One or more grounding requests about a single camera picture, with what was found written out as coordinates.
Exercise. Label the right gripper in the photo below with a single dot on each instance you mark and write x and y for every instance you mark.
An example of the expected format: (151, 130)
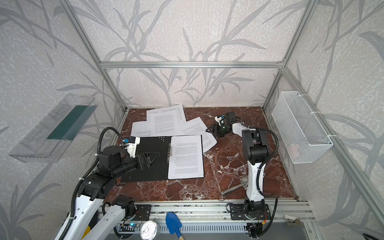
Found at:
(221, 128)

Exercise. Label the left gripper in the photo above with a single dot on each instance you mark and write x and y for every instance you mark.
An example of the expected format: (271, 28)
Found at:
(139, 161)

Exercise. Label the teal folder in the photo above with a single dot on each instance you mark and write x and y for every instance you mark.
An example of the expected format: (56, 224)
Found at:
(168, 158)

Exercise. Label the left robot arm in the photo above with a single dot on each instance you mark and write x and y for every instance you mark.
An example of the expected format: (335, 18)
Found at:
(111, 163)

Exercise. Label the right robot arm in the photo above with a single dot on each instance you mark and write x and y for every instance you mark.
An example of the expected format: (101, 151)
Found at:
(260, 145)

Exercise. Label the blue trowel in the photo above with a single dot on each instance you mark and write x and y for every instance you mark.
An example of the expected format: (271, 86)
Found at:
(174, 225)

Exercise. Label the silver round can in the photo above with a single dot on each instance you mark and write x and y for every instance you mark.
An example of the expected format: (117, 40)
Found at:
(150, 230)

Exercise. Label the green circuit board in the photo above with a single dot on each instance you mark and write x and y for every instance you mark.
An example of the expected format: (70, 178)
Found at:
(129, 227)

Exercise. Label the yellow black glove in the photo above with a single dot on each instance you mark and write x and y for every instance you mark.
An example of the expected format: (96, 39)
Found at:
(88, 229)

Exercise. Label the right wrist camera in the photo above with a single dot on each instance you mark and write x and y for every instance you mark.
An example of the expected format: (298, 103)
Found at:
(221, 120)

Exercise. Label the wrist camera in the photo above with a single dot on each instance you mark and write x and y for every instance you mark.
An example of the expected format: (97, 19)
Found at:
(221, 120)
(130, 145)

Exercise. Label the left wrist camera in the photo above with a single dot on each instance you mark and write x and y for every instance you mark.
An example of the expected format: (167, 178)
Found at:
(130, 145)

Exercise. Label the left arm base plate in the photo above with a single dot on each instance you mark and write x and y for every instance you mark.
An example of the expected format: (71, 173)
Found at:
(142, 213)

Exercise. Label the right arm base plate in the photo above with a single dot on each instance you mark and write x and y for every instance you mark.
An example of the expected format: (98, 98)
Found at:
(237, 212)

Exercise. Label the white wire basket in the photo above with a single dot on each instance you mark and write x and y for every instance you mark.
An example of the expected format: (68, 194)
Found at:
(303, 135)

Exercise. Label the clear plastic wall tray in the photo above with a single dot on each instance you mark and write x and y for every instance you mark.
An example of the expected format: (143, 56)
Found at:
(47, 142)

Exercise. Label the aluminium frame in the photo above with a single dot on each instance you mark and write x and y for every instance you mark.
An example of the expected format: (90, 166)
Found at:
(361, 181)

